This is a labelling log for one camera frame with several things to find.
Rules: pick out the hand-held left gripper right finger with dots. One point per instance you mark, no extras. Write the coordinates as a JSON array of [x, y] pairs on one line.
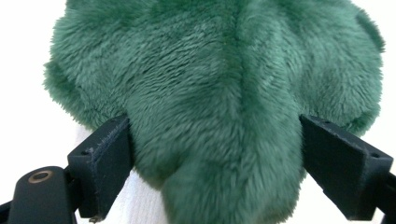
[[345, 171]]

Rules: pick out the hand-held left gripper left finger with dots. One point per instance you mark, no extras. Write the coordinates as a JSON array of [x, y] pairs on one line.
[[102, 168]]

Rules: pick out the green plush garment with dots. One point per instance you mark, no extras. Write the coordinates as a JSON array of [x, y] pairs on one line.
[[218, 93]]

